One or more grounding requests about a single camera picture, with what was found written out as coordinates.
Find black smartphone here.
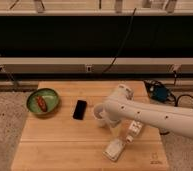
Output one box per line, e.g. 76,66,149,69
73,100,87,120

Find wooden board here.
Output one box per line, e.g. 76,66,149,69
11,81,169,171

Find black hanging cable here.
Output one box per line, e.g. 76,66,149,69
101,7,137,74

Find blue black device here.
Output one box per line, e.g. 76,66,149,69
145,80,172,102

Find brown food piece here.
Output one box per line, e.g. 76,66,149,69
36,96,47,112

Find clear plastic bottle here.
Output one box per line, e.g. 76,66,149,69
126,121,143,142

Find green bowl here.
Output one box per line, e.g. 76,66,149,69
26,88,60,115

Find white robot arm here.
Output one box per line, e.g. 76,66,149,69
103,84,193,140

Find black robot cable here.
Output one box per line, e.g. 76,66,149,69
159,93,193,136

